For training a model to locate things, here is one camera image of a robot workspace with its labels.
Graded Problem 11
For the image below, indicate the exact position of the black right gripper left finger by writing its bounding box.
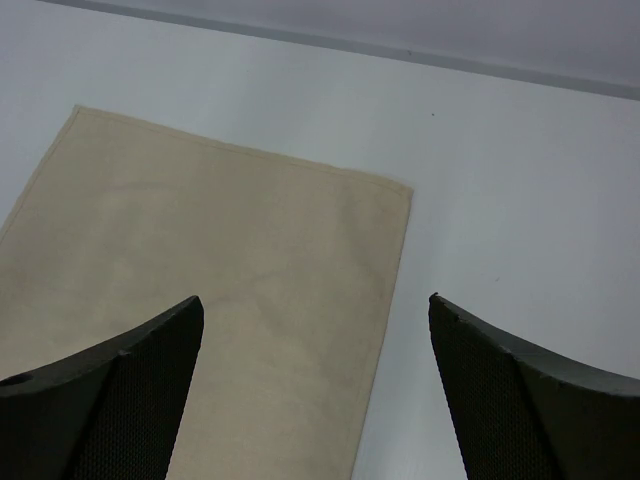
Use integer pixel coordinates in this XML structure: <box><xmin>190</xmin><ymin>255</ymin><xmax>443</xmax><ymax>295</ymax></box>
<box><xmin>1</xmin><ymin>296</ymin><xmax>204</xmax><ymax>479</ymax></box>

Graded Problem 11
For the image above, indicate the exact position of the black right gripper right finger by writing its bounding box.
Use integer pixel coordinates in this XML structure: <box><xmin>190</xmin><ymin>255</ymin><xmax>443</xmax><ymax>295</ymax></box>
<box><xmin>429</xmin><ymin>294</ymin><xmax>639</xmax><ymax>479</ymax></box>

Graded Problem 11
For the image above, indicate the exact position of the beige cloth napkin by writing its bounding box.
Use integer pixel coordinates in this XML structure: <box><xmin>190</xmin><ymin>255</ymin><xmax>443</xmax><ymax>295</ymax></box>
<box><xmin>1</xmin><ymin>107</ymin><xmax>412</xmax><ymax>479</ymax></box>

